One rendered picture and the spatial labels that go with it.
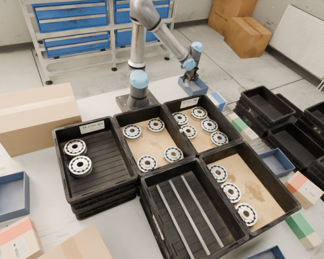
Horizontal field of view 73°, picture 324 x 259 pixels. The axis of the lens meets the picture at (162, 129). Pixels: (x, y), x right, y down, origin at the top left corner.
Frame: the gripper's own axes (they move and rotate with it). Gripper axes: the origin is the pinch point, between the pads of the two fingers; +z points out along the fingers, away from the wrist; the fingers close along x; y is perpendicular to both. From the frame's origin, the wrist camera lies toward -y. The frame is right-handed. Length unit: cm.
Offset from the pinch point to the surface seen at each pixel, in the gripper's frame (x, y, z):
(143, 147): -59, 44, -8
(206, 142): -25, 56, -8
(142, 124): -52, 29, -8
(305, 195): 7, 105, -2
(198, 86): 14.4, -0.4, 4.9
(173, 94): -10.3, 0.1, 5.4
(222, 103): 10.9, 30.4, -3.6
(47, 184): -109, 36, 5
